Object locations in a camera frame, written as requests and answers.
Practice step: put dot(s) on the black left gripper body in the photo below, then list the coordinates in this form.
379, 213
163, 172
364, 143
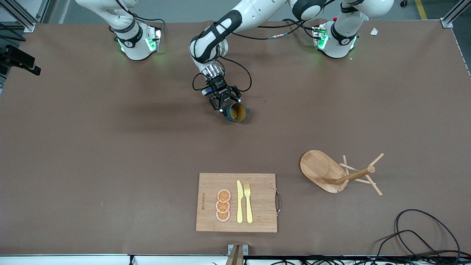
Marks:
220, 87

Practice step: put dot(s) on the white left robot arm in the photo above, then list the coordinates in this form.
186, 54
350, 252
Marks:
254, 9

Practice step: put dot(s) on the wooden mug tree stand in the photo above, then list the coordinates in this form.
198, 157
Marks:
320, 169

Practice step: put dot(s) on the yellow plastic fork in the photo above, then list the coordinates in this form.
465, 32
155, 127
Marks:
248, 206

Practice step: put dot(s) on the brown table cover mat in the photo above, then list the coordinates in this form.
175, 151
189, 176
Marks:
147, 165

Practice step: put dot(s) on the metal bracket with wooden post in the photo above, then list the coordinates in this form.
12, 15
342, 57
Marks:
237, 254

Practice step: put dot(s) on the white paper scrap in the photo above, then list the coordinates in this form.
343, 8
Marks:
374, 31

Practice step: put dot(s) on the yellow plastic knife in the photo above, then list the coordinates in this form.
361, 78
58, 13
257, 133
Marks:
240, 202

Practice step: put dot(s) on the aluminium frame post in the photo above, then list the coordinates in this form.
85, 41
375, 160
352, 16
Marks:
446, 23
29, 27

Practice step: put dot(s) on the toy orange slice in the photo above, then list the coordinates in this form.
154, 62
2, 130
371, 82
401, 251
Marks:
223, 207
223, 216
224, 195

